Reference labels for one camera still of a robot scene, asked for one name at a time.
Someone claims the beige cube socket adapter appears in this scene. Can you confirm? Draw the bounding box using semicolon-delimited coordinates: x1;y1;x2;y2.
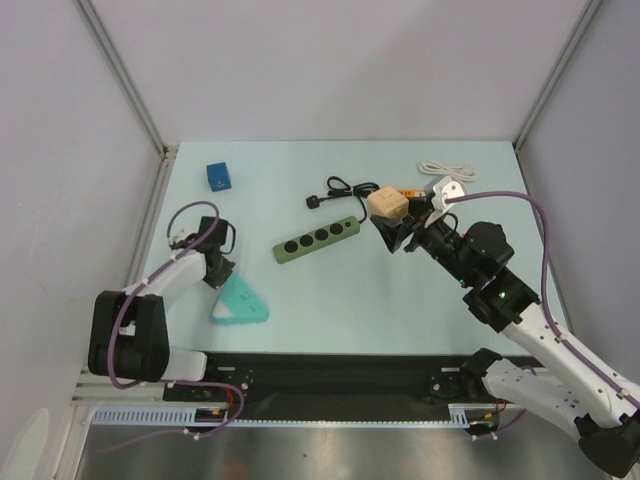
367;186;409;222

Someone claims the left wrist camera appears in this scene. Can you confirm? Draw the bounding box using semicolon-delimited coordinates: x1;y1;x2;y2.
168;229;198;250

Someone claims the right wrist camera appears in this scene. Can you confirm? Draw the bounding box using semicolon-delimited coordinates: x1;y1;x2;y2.
424;175;467;213

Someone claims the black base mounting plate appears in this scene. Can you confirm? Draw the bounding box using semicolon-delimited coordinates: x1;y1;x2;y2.
162;351;551;424

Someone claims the black power strip cord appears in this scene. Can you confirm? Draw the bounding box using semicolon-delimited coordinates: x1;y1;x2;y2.
304;175;385;224

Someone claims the aluminium frame rail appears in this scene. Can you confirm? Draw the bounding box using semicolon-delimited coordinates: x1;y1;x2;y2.
59;143;178;400

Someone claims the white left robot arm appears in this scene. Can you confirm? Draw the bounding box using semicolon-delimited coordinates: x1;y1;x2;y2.
87;216;236;400

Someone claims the teal triangular power strip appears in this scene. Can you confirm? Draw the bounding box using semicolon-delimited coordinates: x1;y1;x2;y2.
211;273;269;326

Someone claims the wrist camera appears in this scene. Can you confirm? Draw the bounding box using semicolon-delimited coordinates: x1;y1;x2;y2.
424;175;467;213
168;229;198;250

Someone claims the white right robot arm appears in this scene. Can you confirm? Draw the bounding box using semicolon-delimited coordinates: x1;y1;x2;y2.
371;215;639;478

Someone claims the blue cube socket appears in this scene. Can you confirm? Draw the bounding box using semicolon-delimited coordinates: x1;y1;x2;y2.
206;162;232;192

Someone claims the white slotted cable duct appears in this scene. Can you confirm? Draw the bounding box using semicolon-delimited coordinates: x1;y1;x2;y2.
92;406;497;429

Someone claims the orange power strip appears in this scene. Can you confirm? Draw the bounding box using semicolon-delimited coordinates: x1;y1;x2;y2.
398;189;427;200

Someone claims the green power strip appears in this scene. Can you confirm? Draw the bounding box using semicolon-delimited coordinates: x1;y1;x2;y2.
272;216;361;265

